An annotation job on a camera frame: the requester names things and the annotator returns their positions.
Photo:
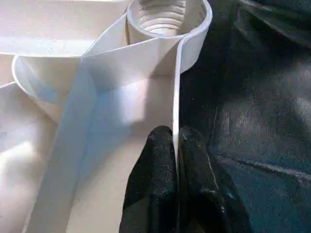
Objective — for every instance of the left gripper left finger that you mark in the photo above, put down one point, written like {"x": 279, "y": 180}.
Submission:
{"x": 153, "y": 184}

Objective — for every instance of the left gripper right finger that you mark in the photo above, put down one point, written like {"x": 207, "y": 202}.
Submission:
{"x": 206, "y": 199}

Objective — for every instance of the white plastic table top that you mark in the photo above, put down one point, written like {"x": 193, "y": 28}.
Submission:
{"x": 97, "y": 85}

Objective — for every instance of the black plastic mat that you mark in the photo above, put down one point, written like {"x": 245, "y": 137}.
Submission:
{"x": 267, "y": 97}

